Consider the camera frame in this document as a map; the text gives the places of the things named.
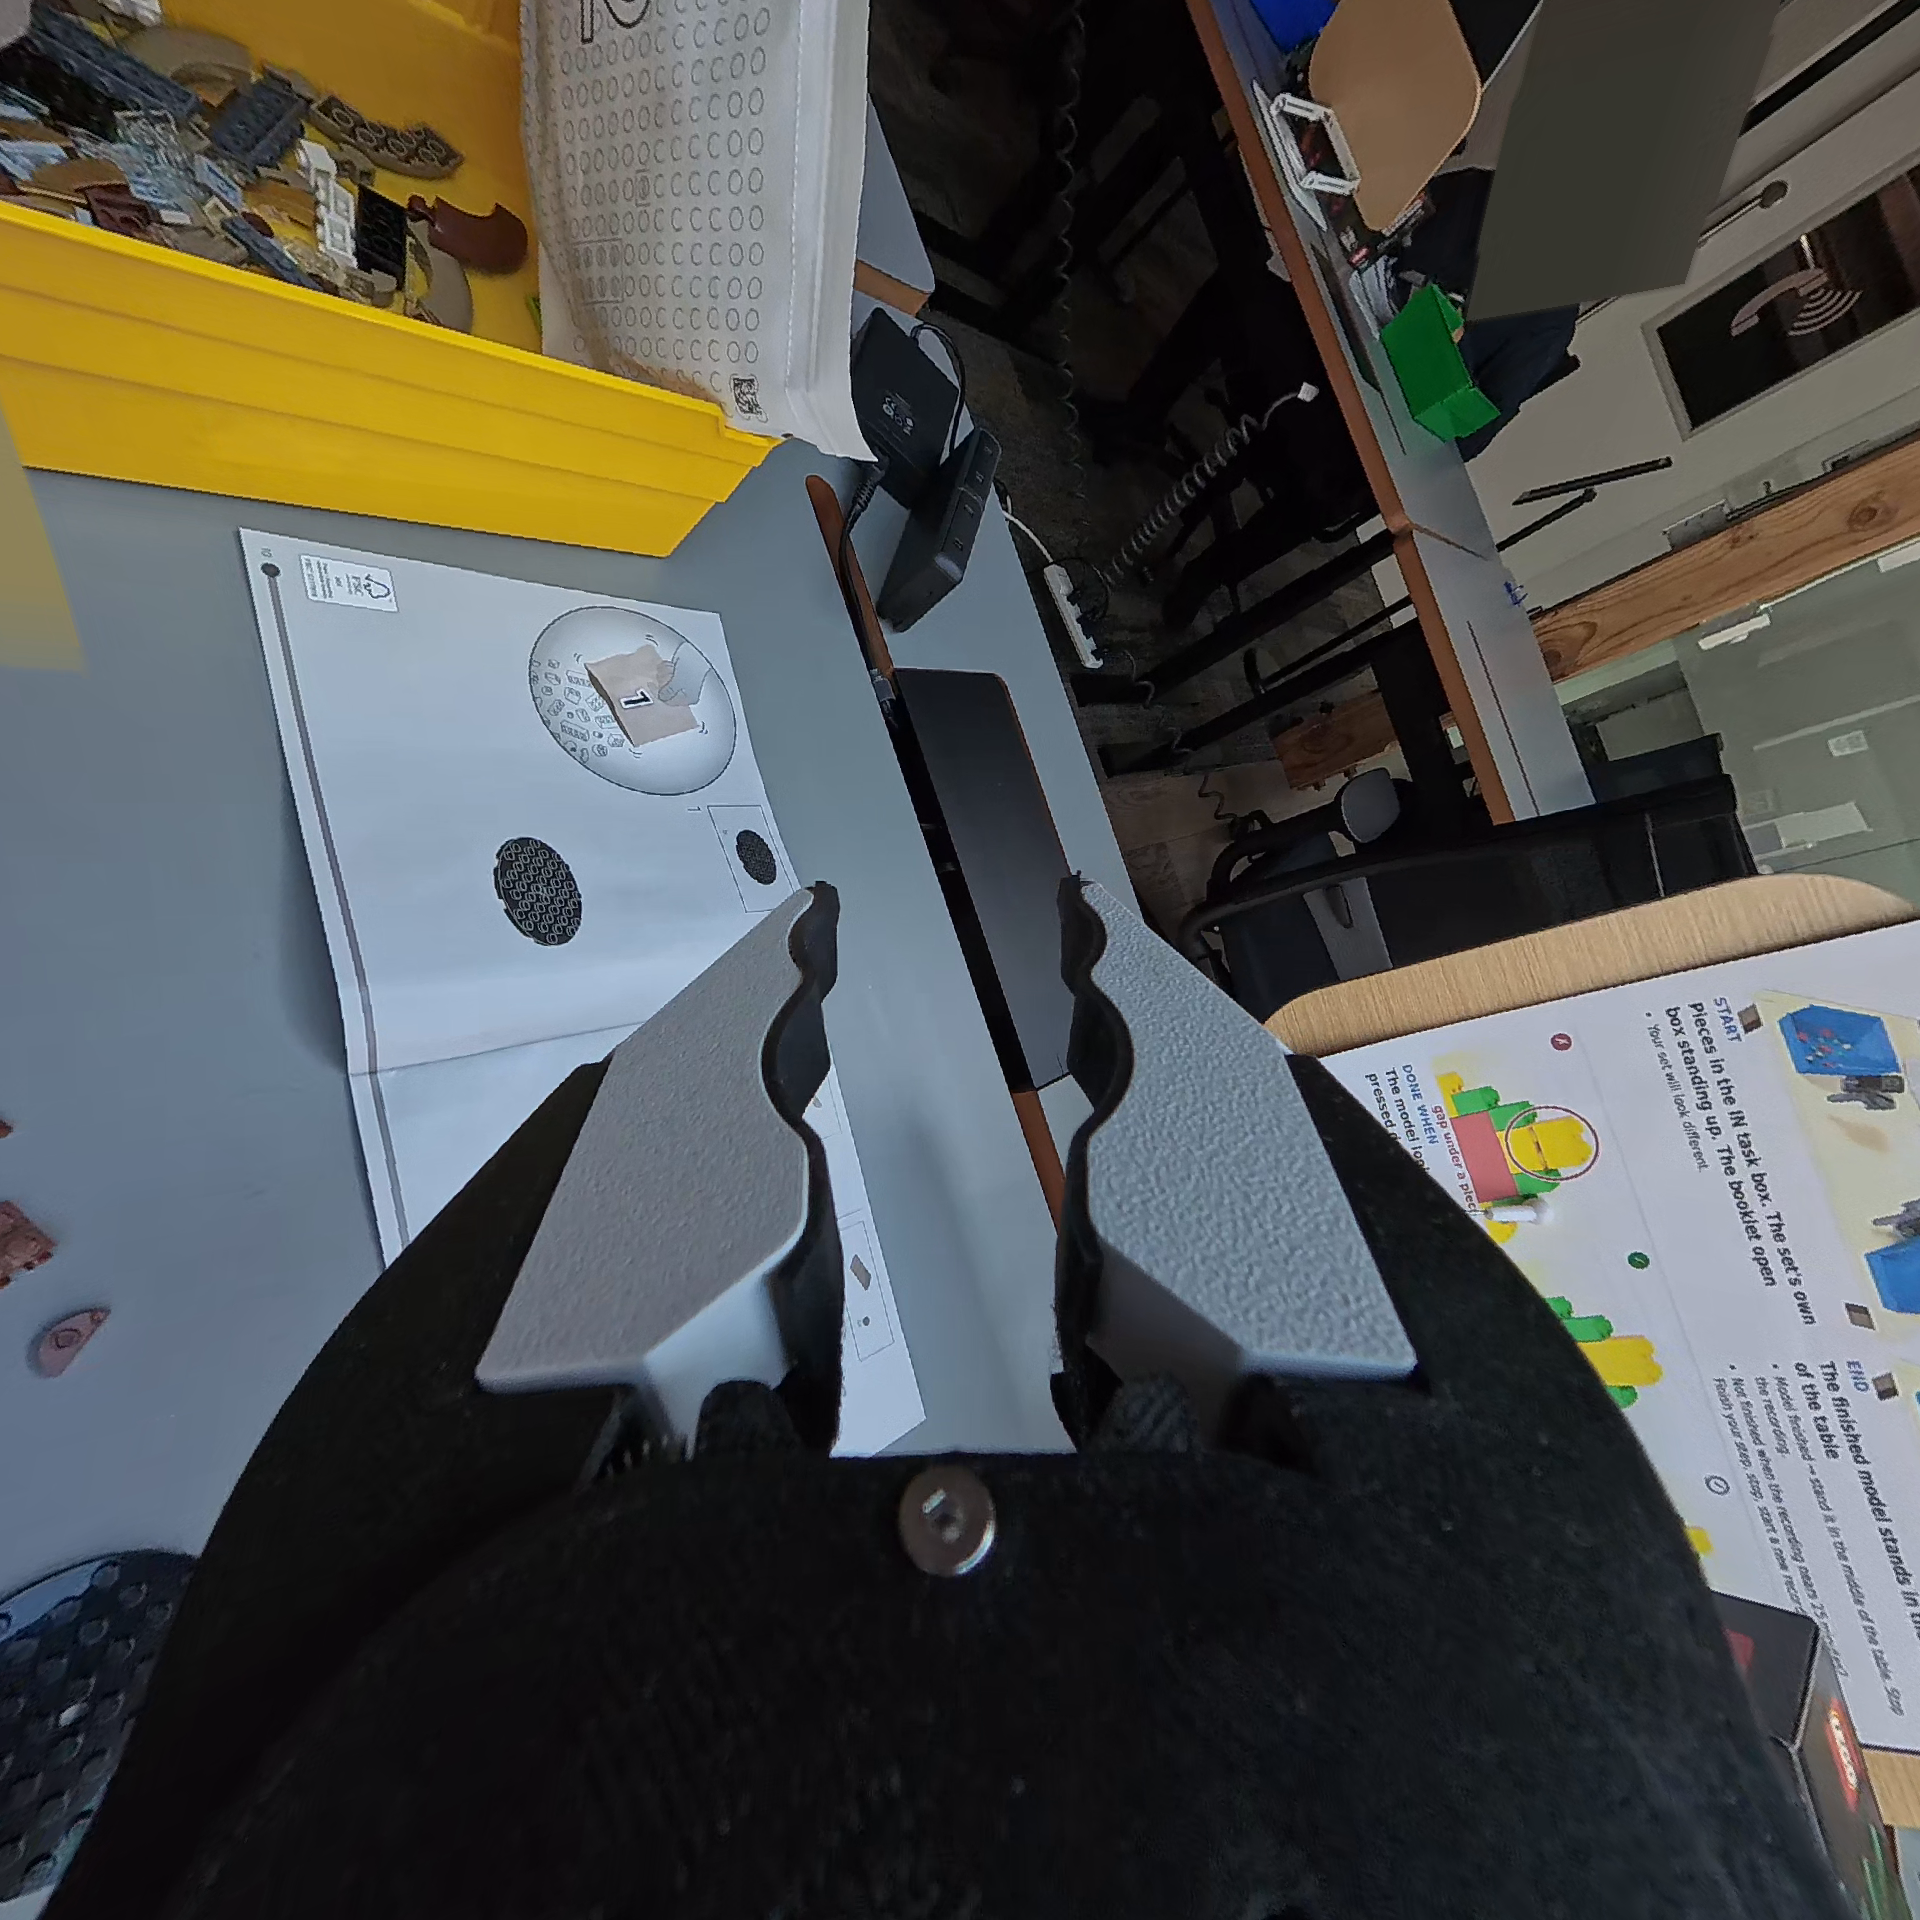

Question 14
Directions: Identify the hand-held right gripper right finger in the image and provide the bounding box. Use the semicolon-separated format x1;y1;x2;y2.
1054;873;1422;1454

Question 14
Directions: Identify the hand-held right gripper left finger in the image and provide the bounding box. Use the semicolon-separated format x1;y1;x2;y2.
476;883;844;1454

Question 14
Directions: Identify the yellow plastic bin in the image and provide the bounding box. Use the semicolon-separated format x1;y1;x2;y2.
0;0;783;560

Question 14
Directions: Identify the pile of assorted toy bricks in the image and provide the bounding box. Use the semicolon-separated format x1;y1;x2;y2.
0;0;534;333

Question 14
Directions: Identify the grey desk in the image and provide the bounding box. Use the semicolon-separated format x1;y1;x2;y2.
1186;0;1599;824
841;435;1165;1097
0;435;1083;1608

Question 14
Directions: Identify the round wooden board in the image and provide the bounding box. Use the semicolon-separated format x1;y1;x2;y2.
1268;873;1920;1068

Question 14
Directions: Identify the black office chair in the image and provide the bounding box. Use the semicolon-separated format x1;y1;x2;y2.
1186;768;1758;1038

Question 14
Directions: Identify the printed instruction sheet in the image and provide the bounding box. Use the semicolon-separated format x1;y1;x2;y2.
1321;922;1920;1759

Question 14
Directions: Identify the white instruction booklet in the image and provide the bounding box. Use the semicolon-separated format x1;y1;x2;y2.
238;528;931;1461

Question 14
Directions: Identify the black docking hub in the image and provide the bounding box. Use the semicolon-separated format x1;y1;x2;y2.
875;431;1005;633

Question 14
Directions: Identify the black round studded plate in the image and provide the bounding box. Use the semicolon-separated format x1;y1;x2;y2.
0;1551;201;1910

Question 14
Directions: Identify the wooden beam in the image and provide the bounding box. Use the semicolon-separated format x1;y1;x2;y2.
1532;472;1920;685

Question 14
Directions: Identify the black toy set box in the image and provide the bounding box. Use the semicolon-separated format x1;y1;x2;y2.
1711;1589;1920;1920

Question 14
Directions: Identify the black power adapter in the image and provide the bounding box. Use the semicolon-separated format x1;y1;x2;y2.
852;309;970;468

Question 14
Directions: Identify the green plastic bin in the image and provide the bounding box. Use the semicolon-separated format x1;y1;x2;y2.
1380;284;1502;441

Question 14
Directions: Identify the pale numbered paper bag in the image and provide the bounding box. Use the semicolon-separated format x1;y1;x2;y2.
519;0;877;456

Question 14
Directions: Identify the dark window with phone symbol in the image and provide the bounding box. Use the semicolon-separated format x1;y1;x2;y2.
1641;173;1920;437

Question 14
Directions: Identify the light wooden chair back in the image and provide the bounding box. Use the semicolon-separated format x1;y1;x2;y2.
1309;0;1484;231

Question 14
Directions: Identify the black coiled cable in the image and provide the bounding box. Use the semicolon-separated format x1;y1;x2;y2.
1112;405;1264;578
1058;0;1097;422

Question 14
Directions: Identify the white frame model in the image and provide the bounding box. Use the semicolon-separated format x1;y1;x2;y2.
1268;89;1368;197

